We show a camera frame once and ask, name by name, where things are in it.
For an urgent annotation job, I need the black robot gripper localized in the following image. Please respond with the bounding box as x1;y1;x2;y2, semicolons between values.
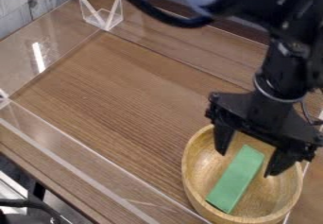
204;90;323;179

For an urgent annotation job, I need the green rectangular block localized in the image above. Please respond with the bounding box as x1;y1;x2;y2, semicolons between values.
206;145;266;214

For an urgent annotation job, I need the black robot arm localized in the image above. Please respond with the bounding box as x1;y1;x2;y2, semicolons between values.
186;0;323;176

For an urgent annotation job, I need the brown wooden bowl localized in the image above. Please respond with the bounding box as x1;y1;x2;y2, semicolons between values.
182;125;303;224

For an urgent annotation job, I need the clear acrylic front wall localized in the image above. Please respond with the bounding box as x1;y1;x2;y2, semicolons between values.
0;90;210;224

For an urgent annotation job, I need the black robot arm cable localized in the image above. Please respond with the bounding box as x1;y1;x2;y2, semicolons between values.
111;0;219;28

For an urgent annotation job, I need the clear acrylic corner bracket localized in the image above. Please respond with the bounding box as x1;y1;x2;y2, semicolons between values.
79;0;124;31

